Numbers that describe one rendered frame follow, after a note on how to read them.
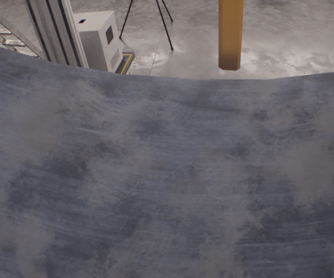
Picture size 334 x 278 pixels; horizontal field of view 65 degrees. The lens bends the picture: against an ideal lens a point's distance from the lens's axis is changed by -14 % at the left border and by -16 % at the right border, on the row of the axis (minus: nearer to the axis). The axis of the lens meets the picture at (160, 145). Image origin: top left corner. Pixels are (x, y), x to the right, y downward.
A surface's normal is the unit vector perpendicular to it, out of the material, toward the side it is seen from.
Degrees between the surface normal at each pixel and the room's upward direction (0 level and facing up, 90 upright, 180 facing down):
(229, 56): 90
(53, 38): 90
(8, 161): 15
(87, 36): 90
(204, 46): 0
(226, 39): 90
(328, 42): 0
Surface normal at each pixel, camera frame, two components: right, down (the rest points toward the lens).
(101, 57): -0.22, 0.77
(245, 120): -0.18, -0.62
